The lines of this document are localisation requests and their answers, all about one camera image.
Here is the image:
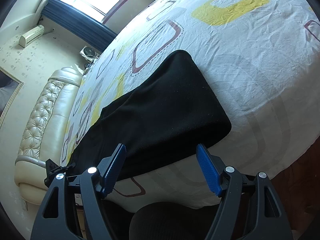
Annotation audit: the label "framed wall photo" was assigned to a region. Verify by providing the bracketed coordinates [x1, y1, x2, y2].
[0, 67, 24, 126]

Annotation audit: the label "dark blue curtain left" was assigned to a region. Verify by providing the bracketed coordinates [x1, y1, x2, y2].
[41, 0, 117, 51]

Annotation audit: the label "cream tufted leather headboard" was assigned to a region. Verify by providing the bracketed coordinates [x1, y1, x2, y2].
[14, 67, 82, 205]

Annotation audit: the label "black pants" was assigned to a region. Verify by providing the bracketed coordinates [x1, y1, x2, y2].
[69, 50, 232, 180]

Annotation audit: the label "patterned white bed sheet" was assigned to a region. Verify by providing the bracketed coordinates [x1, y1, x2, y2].
[60, 0, 320, 213]

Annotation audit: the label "white box fan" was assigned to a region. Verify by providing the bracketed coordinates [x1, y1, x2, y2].
[80, 46, 100, 63]

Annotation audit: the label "white wall air conditioner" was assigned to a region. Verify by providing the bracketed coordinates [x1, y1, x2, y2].
[18, 25, 44, 48]

